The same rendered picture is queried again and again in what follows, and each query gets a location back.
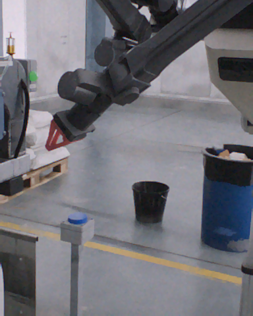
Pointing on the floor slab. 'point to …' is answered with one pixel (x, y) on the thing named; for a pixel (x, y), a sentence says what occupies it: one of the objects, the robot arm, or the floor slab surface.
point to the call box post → (76, 270)
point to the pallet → (60, 166)
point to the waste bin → (226, 197)
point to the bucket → (149, 200)
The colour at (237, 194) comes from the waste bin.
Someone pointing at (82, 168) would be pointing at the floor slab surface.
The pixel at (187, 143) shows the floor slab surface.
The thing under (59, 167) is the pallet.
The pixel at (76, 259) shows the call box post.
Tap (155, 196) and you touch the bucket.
